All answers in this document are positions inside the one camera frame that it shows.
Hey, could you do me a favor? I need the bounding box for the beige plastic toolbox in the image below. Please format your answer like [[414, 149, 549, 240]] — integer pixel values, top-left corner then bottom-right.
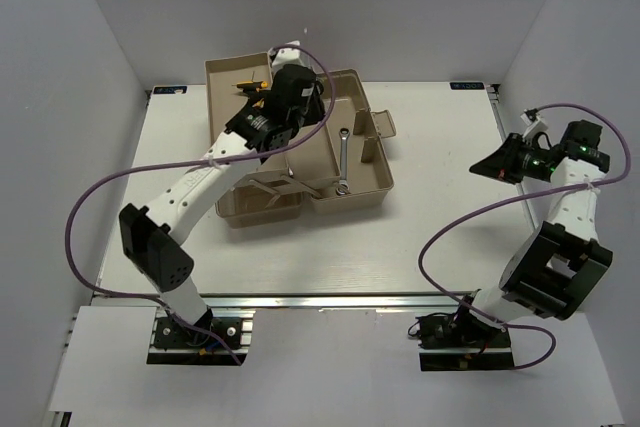
[[205, 53, 396, 228]]

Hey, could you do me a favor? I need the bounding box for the silver ratchet wrench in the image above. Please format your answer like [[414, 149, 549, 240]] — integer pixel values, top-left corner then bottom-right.
[[336, 127, 350, 196]]

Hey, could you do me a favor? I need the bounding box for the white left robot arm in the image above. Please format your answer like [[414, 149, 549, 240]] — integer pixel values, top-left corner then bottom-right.
[[119, 64, 325, 346]]

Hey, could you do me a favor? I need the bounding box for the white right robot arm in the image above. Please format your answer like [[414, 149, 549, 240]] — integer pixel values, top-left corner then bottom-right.
[[451, 120, 613, 346]]

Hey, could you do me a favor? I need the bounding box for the blue label sticker right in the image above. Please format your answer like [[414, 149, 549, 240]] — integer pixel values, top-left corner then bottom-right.
[[449, 82, 485, 91]]

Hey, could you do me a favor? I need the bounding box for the blue label sticker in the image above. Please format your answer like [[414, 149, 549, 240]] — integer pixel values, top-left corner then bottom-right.
[[449, 82, 485, 91], [152, 85, 187, 95]]

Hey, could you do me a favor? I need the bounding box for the blue label sticker left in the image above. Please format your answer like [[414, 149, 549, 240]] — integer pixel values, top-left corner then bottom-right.
[[152, 85, 187, 95]]

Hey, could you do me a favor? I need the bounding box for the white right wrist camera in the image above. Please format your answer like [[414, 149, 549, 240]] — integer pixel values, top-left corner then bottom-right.
[[520, 108, 548, 142]]

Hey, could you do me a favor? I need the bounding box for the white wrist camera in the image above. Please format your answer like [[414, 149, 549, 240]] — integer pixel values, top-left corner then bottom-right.
[[520, 108, 548, 142], [268, 40, 309, 74]]

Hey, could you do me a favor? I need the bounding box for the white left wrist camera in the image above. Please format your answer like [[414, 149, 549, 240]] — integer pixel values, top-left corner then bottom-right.
[[268, 40, 309, 74]]

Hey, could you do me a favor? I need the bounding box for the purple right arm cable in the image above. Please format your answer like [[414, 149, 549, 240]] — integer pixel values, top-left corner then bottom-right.
[[417, 103, 630, 371]]

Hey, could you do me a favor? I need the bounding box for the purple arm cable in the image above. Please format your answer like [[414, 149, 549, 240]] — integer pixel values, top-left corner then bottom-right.
[[66, 43, 337, 366], [417, 103, 630, 371]]

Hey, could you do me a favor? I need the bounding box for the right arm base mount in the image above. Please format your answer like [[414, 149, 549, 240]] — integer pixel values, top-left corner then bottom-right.
[[407, 308, 515, 372]]

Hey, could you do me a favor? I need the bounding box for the aluminium table front rail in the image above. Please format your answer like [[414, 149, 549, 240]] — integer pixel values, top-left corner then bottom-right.
[[202, 293, 457, 309]]

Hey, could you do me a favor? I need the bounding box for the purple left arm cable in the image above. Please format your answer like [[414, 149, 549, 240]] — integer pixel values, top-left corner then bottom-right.
[[66, 43, 337, 366]]

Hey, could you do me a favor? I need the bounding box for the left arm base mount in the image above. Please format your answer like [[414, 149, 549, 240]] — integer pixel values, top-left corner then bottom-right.
[[146, 309, 254, 367]]

